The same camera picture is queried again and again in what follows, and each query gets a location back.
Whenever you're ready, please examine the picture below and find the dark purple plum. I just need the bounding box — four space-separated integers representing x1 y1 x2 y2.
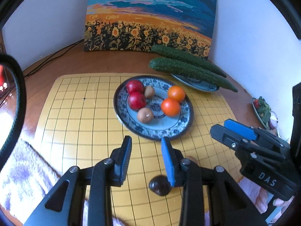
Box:
148 175 171 196

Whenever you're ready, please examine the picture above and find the orange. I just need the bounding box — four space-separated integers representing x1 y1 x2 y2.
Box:
161 98 181 117
167 85 186 103

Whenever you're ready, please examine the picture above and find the brown kiwi with sticker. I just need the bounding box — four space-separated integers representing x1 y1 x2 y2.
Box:
137 108 154 124

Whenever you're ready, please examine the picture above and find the red apple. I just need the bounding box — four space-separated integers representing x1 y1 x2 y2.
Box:
126 80 144 94
127 92 146 111

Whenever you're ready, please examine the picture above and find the person's hand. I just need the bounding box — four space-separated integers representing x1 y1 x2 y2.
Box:
255 188 295 216

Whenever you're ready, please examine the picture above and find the salad dish at edge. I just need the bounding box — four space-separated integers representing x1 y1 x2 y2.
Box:
252 96 279 130

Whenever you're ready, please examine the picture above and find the purple fluffy towel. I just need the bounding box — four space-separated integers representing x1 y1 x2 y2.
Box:
0 138 128 226

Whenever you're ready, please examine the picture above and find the small blue white plate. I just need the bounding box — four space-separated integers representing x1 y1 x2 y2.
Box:
171 74 219 92

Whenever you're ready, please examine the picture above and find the yellow go board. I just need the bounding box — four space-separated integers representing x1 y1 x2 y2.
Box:
34 73 242 225

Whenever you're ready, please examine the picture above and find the front green cucumber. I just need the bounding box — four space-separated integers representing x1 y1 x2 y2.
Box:
148 58 238 92

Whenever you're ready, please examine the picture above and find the green cucumber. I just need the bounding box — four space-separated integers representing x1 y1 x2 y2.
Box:
148 58 238 92
151 44 227 78

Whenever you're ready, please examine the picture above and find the rear green cucumber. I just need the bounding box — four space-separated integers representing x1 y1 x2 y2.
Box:
151 44 227 78

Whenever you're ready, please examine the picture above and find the sunflower field painting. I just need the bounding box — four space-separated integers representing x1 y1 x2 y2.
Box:
84 0 217 59

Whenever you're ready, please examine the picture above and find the black round mirror frame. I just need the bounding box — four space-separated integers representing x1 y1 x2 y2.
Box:
1 54 27 170

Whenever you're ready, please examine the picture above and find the black cable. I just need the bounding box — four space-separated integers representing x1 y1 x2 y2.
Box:
22 39 85 77

